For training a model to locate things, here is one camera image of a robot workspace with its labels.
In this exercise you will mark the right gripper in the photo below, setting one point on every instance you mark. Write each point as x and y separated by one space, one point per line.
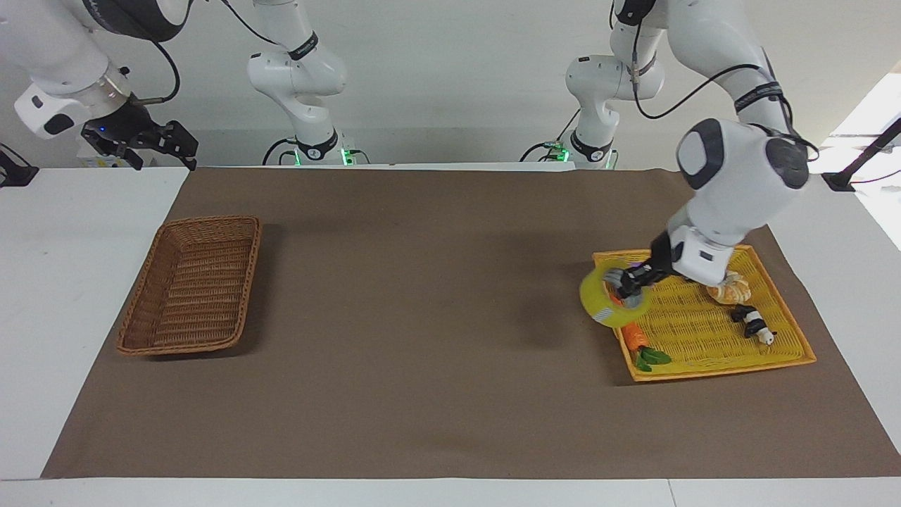
127 123

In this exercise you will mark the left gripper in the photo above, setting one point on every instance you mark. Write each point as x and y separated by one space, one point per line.
662 257

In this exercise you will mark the yellow tape roll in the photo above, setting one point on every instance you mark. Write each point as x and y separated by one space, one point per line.
595 299

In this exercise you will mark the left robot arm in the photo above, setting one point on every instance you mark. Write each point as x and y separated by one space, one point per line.
732 169

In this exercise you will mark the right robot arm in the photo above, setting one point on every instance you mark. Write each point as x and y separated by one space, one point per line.
303 77

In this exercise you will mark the yellow woven basket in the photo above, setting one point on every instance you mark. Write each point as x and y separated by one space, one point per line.
704 331

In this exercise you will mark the brown wicker basket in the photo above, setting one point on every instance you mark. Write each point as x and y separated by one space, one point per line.
193 289

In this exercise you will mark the toy carrot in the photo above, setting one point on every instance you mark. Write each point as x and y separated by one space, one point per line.
635 336

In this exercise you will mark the toy bread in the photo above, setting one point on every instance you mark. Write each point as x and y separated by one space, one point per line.
728 289

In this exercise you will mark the black and white toy animal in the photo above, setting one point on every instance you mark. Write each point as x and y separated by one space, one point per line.
753 324

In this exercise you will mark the black stand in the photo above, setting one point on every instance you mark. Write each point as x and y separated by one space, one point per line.
866 155
14 172

